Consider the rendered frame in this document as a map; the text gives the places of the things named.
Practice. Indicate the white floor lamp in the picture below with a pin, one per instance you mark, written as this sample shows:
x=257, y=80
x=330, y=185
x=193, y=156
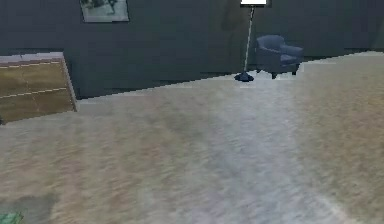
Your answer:
x=248, y=40

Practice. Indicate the blue armchair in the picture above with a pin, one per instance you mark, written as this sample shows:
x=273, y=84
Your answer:
x=276, y=55

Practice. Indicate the wooden chest of drawers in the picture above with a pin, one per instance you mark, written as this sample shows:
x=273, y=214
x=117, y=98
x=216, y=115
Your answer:
x=33, y=88

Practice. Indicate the green object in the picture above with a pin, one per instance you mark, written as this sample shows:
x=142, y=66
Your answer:
x=9, y=218

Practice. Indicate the framed wall picture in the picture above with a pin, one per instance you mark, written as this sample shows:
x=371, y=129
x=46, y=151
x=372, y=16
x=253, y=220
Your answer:
x=104, y=10

